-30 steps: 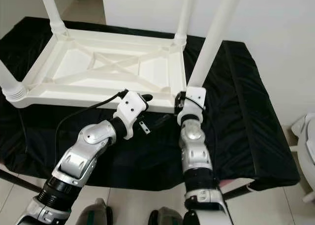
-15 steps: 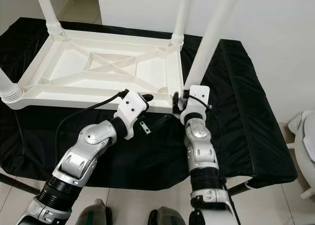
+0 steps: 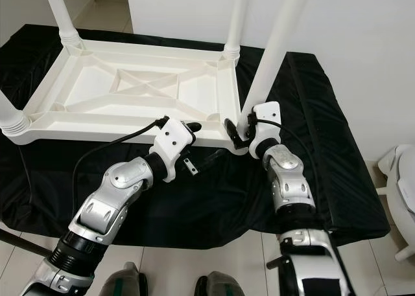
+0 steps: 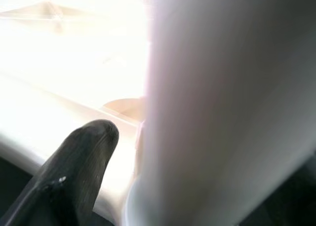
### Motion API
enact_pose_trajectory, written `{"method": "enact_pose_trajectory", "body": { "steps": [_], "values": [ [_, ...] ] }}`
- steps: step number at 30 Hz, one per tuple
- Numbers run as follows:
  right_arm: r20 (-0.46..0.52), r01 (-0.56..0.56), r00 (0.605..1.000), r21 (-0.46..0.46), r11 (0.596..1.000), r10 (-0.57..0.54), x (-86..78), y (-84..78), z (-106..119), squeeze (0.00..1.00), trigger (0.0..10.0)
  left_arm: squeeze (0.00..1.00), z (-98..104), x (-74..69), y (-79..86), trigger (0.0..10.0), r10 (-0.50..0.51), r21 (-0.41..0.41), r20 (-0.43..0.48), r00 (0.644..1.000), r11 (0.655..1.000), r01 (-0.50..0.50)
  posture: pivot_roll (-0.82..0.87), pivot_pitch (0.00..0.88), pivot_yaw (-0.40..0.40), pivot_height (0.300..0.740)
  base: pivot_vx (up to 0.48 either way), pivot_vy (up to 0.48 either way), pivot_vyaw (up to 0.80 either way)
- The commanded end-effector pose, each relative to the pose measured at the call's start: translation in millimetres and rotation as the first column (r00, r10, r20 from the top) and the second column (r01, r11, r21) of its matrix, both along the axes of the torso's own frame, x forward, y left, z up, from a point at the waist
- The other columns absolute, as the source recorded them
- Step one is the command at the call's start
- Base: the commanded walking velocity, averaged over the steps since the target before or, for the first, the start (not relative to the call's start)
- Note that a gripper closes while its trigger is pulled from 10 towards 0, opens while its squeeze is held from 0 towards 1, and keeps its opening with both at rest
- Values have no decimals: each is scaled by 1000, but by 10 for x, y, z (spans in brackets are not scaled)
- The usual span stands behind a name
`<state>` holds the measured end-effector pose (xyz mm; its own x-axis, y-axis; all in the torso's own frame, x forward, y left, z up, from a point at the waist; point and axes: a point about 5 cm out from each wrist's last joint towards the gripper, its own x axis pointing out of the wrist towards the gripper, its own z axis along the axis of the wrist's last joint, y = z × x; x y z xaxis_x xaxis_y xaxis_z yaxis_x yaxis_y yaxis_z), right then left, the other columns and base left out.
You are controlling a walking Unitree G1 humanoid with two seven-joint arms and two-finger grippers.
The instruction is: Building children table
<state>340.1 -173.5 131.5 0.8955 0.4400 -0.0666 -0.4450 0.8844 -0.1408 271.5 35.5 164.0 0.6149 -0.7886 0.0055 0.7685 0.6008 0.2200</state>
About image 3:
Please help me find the white plastic table leg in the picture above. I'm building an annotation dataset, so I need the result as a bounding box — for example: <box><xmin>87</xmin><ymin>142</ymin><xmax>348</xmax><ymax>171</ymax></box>
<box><xmin>224</xmin><ymin>0</ymin><xmax>252</xmax><ymax>58</ymax></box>
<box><xmin>240</xmin><ymin>0</ymin><xmax>312</xmax><ymax>115</ymax></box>
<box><xmin>0</xmin><ymin>92</ymin><xmax>33</xmax><ymax>138</ymax></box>
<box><xmin>42</xmin><ymin>0</ymin><xmax>82</xmax><ymax>47</ymax></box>

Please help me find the white plastic table top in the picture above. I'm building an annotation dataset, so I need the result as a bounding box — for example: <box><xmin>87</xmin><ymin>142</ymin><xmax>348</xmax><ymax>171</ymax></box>
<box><xmin>0</xmin><ymin>38</ymin><xmax>247</xmax><ymax>155</ymax></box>

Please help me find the black tablecloth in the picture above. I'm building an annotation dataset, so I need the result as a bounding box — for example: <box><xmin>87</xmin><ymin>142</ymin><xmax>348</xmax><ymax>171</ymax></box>
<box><xmin>0</xmin><ymin>23</ymin><xmax>390</xmax><ymax>248</ymax></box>

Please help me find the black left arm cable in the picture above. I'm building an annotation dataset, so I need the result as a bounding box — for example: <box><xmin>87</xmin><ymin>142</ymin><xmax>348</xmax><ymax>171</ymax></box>
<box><xmin>73</xmin><ymin>115</ymin><xmax>166</xmax><ymax>203</ymax></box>

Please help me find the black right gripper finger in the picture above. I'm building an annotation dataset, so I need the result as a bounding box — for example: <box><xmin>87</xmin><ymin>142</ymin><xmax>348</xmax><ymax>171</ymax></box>
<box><xmin>224</xmin><ymin>118</ymin><xmax>248</xmax><ymax>148</ymax></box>

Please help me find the silver robot left leg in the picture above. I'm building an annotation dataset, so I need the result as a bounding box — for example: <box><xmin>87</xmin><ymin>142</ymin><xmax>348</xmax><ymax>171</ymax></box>
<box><xmin>101</xmin><ymin>262</ymin><xmax>147</xmax><ymax>296</ymax></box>

